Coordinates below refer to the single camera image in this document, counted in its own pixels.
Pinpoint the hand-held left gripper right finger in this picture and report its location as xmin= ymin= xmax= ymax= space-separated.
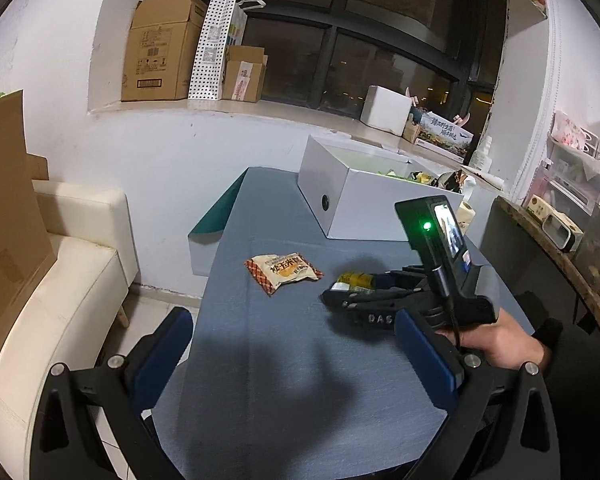
xmin=394 ymin=307 xmax=563 ymax=480

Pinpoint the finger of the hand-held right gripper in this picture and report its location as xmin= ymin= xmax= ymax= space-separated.
xmin=370 ymin=264 xmax=431 ymax=292
xmin=321 ymin=286 xmax=433 ymax=330

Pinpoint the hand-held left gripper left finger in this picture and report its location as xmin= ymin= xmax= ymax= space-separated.
xmin=30 ymin=306 xmax=194 ymax=480

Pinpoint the yellow snack packet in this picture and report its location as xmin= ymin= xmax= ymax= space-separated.
xmin=330 ymin=271 xmax=382 ymax=294

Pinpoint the dark snack packet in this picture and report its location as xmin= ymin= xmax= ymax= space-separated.
xmin=436 ymin=170 xmax=465 ymax=195

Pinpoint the white rectangular storage box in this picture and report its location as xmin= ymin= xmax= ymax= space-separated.
xmin=298 ymin=135 xmax=465 ymax=242

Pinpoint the orange white bun packet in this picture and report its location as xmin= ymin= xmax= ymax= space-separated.
xmin=244 ymin=252 xmax=326 ymax=297

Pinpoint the person's right forearm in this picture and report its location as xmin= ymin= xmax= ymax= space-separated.
xmin=522 ymin=316 xmax=600 ymax=480

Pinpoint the person's right hand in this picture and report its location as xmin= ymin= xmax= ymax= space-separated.
xmin=436 ymin=310 xmax=542 ymax=370

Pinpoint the blue tablecloth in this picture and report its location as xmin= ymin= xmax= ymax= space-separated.
xmin=155 ymin=166 xmax=536 ymax=480

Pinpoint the white plastic bottle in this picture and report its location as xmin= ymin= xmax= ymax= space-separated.
xmin=468 ymin=135 xmax=494 ymax=172

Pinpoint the wooden shelf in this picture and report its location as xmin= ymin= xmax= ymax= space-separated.
xmin=494 ymin=194 xmax=600 ymax=352

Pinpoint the green white small box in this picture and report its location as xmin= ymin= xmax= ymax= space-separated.
xmin=524 ymin=193 xmax=556 ymax=222

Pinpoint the long printed box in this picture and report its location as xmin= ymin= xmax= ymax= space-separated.
xmin=414 ymin=109 xmax=475 ymax=162

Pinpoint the cream sofa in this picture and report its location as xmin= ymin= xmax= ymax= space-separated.
xmin=0 ymin=179 xmax=142 ymax=466

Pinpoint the white small appliance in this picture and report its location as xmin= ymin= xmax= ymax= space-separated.
xmin=541 ymin=211 xmax=585 ymax=254

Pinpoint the white foam box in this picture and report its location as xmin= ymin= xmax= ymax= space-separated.
xmin=359 ymin=84 xmax=413 ymax=137

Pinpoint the pink drawer organizer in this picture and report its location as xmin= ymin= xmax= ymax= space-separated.
xmin=521 ymin=109 xmax=600 ymax=222

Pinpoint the flat cardboard sheet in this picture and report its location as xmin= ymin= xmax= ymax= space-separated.
xmin=0 ymin=89 xmax=59 ymax=401

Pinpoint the dark window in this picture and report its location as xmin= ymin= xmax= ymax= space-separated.
xmin=151 ymin=0 xmax=507 ymax=127

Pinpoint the small cardboard box pink label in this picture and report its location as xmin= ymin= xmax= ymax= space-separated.
xmin=221 ymin=59 xmax=267 ymax=104

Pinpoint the small open cardboard box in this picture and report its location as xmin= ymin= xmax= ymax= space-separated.
xmin=226 ymin=44 xmax=269 ymax=66

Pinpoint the white dotted paper bag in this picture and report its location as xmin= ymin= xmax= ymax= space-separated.
xmin=188 ymin=0 xmax=267 ymax=103

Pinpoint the large cardboard box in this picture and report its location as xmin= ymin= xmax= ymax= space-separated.
xmin=121 ymin=0 xmax=209 ymax=103

